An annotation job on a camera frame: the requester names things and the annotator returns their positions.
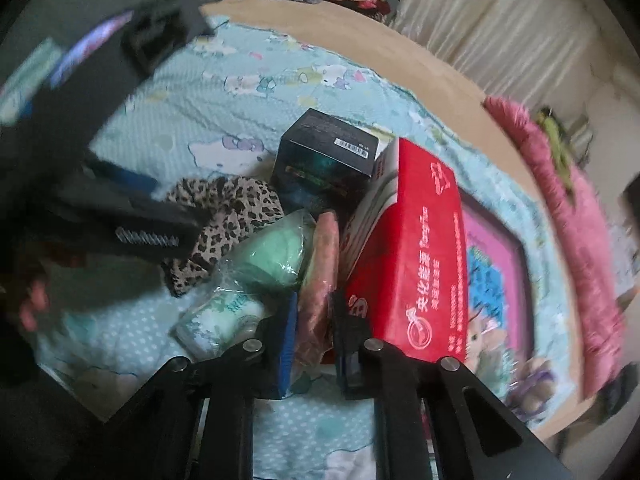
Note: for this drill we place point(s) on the cream curtain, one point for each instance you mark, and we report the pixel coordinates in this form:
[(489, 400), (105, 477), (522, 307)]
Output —
[(500, 20)]

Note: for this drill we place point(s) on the red and white cardboard box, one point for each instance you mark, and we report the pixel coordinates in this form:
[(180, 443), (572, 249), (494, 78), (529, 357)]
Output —
[(415, 260)]

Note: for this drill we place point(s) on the beige bed mattress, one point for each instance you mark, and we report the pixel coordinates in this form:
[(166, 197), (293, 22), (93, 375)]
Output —
[(375, 55)]

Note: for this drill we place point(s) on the light blue cartoon cat bedsheet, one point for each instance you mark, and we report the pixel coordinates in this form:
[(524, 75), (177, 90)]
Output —
[(200, 110)]

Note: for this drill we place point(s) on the pink towel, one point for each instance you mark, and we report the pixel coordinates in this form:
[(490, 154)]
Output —
[(320, 260)]

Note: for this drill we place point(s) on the pink quilt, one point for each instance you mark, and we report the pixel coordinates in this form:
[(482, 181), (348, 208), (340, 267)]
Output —
[(575, 210)]

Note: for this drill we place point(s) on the person's left hand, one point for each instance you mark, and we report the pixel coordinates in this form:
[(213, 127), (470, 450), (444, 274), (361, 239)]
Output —
[(32, 305)]

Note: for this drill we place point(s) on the dark square box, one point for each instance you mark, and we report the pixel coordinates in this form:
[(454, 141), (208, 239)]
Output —
[(325, 160)]

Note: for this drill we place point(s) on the beige plush toy pink dress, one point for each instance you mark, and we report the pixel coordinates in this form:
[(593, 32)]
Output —
[(487, 337)]

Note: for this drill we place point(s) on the green cloth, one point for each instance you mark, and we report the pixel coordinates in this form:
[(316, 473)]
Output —
[(555, 130)]

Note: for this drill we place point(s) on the green floral tissue pack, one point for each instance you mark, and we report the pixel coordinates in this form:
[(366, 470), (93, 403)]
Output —
[(215, 320)]

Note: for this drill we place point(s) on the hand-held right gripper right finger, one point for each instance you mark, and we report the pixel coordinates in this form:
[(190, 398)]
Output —
[(345, 357)]

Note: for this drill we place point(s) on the leopard print cloth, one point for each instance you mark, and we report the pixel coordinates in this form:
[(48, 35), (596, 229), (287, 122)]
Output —
[(235, 210)]

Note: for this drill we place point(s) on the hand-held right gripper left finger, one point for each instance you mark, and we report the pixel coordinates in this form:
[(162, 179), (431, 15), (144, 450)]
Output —
[(287, 345)]

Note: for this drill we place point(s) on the green towel in plastic bag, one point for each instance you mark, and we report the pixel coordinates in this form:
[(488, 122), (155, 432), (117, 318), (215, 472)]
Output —
[(275, 255)]

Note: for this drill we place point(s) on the pink picture book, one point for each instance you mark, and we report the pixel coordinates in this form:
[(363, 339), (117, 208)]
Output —
[(495, 270)]

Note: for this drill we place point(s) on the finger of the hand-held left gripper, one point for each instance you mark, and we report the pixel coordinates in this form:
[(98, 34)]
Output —
[(125, 180), (145, 232)]

